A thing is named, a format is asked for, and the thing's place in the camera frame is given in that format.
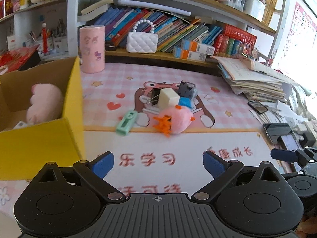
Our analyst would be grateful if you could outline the pink checked printed tablecloth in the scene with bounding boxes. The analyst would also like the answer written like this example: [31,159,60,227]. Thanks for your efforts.
[0,62,306,219]

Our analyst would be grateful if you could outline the yellow cardboard box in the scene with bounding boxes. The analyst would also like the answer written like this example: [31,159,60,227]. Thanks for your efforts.
[0,56,86,181]

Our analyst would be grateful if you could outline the small black phone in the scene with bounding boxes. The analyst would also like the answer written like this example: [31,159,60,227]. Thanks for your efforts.
[248,100,268,114]

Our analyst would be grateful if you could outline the pink chick plush orange feet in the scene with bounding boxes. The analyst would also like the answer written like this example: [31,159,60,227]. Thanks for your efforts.
[152,105,196,136]

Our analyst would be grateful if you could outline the white pen holder set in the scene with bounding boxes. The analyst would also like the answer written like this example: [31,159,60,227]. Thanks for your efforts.
[23,17,68,55]

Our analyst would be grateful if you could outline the phone with lit screen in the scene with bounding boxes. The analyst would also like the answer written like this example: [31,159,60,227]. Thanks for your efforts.
[281,134,301,152]

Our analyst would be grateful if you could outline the black binder clip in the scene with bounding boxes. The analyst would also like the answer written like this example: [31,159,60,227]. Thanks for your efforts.
[141,88,161,107]

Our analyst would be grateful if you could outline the row of thick dictionaries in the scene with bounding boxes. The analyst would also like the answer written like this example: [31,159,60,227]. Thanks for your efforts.
[214,36,242,57]

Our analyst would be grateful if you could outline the thick book cream pages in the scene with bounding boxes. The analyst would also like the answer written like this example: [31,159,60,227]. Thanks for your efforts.
[78,9,111,23]
[80,0,114,15]

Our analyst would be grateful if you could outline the red paper packaging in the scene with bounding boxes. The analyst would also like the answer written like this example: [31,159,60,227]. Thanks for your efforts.
[0,45,41,73]

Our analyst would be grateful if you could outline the wooden bookshelf white frame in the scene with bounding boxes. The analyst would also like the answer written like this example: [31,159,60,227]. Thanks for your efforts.
[0,0,290,70]

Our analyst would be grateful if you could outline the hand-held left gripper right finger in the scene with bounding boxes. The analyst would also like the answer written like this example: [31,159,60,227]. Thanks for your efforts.
[191,151,288,202]

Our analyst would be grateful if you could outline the sparkly ornament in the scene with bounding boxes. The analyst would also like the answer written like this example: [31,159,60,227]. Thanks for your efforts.
[239,42,259,60]

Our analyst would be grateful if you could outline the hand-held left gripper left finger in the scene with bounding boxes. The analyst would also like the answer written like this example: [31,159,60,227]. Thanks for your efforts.
[29,151,126,202]

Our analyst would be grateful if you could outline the large black phone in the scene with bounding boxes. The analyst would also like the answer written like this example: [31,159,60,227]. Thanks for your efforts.
[263,123,294,144]

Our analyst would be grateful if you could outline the long white tube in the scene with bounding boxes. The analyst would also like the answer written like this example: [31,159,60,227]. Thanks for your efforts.
[117,0,192,16]

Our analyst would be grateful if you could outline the grey plush keychain toy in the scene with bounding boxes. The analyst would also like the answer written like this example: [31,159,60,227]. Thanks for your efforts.
[178,81,198,98]

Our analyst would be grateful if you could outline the white quilted pearl-handle handbag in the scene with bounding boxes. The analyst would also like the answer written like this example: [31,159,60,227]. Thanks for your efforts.
[126,19,158,54]

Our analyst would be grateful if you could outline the red hanging tassel charm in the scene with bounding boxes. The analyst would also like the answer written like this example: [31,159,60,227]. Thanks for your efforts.
[42,23,49,55]

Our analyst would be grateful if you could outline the white storage container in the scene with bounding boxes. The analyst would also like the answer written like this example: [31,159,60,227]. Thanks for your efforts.
[244,0,266,21]

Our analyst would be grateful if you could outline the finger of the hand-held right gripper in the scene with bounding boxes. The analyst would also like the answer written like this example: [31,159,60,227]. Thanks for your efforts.
[270,147,317,170]

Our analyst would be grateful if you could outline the cream cube block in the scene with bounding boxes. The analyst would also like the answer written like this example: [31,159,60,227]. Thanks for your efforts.
[158,88,179,109]

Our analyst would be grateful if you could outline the stack of books and papers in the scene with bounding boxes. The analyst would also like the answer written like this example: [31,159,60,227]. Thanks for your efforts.
[210,56,293,102]

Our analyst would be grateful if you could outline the red thick dictionary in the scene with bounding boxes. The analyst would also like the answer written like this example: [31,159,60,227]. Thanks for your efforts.
[222,24,257,42]

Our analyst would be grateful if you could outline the white box red label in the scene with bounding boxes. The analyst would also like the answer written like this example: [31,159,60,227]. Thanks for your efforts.
[7,35,23,51]

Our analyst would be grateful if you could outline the row of yellow booklets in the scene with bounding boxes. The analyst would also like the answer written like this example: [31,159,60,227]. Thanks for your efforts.
[263,0,279,25]

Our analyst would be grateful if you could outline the pink cartoon cylinder container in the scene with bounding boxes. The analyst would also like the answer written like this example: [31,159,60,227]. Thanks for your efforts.
[79,25,106,73]

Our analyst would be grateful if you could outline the green pencil sharpener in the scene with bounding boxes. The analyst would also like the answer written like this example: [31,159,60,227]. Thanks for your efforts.
[116,110,138,136]

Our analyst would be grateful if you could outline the pink pig plush toy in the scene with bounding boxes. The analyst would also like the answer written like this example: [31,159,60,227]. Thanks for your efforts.
[25,83,65,124]

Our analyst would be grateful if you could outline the alphabet wall poster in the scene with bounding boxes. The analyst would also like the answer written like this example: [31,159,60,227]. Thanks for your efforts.
[269,1,317,77]

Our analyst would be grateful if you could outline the row of colourful thin books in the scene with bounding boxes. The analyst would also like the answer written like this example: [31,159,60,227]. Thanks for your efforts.
[94,6,223,52]

